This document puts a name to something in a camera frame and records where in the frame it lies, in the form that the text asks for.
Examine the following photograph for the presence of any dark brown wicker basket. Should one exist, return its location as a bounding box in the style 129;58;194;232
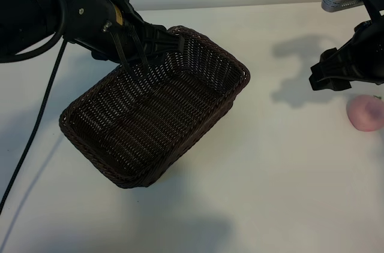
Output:
59;25;250;189

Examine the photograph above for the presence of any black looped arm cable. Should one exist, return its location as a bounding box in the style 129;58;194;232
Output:
0;0;67;65

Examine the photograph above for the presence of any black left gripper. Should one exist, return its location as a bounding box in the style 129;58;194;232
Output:
121;0;185;67

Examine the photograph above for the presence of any black braided cable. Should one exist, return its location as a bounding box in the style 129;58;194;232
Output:
0;38;68;216

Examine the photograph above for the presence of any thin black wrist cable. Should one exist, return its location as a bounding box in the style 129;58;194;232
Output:
110;29;149;77

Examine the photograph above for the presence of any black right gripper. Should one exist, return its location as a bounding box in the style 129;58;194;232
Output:
310;20;376;92

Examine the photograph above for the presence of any pink peach with green leaf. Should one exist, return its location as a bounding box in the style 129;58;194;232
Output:
346;94;384;132

